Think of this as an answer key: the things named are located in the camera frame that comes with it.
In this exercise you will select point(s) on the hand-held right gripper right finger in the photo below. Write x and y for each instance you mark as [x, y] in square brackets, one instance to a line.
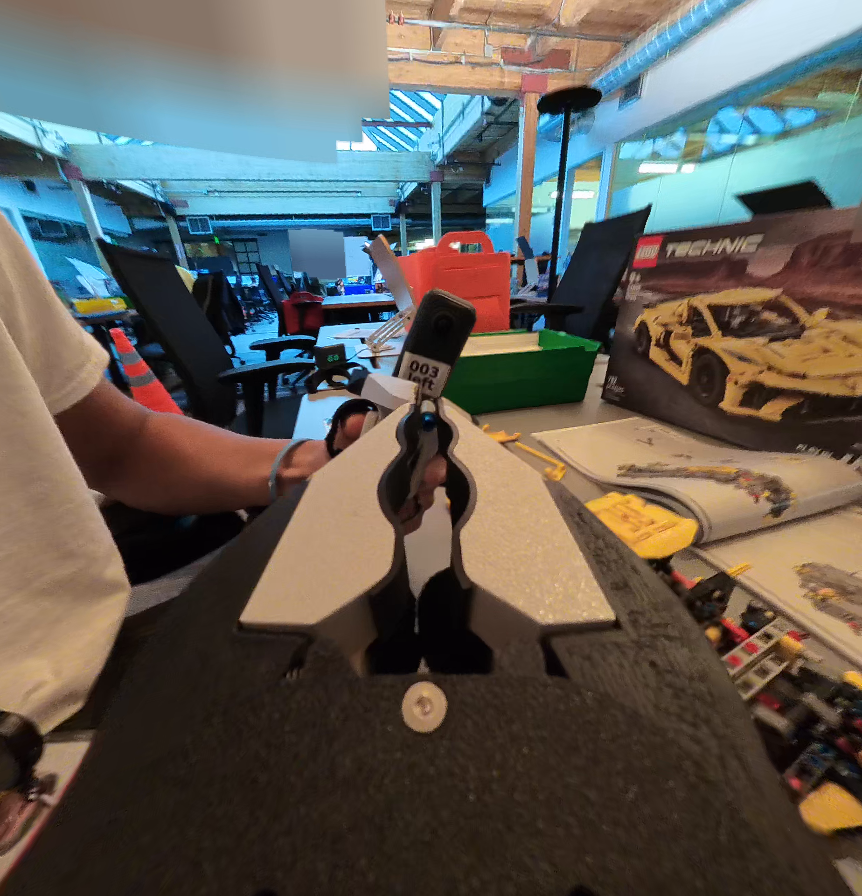
[536, 553]

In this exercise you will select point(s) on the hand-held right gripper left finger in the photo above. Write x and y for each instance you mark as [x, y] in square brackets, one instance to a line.
[319, 553]

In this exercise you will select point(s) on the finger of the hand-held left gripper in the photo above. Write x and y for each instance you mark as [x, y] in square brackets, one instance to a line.
[392, 395]

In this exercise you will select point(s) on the pile of yellow bricks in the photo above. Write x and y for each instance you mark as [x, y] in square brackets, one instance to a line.
[536, 451]

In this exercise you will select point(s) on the yellow black brick car model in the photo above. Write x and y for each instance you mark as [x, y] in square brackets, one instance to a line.
[641, 521]

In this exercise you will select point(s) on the person's left forearm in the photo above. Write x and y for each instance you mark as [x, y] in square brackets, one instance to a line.
[172, 455]

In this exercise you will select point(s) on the grey desk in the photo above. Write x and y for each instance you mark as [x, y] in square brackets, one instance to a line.
[585, 409]

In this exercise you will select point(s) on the person's left hand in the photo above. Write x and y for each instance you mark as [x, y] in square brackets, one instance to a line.
[319, 462]

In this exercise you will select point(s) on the red felt bag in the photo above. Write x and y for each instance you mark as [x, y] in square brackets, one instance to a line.
[466, 280]

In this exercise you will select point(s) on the white paper stack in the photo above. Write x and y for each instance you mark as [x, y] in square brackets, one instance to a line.
[501, 344]

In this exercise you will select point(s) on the wooden document stand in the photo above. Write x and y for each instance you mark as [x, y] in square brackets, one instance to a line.
[389, 280]

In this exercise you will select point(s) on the black device green lights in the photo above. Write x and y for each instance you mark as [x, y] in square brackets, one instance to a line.
[331, 357]

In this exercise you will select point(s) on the green plastic bin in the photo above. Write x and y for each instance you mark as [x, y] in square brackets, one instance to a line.
[529, 378]

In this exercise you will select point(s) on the red office chair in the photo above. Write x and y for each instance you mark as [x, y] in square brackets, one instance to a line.
[303, 311]

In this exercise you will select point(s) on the black office chair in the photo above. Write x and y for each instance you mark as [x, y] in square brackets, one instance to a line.
[179, 322]
[599, 266]

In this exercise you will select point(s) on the open instruction booklet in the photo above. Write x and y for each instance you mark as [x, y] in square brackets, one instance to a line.
[718, 476]

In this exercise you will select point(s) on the black floor lamp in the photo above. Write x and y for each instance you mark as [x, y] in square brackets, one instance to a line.
[567, 140]

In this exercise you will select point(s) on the orange traffic cone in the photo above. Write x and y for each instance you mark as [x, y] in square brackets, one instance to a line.
[144, 378]

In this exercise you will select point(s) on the person's white shirt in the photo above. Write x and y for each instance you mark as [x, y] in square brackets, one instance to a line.
[39, 490]

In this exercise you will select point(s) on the toy car set box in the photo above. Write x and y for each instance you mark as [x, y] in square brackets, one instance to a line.
[753, 336]

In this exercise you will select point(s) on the black badge reel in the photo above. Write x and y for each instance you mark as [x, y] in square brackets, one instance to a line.
[11, 749]

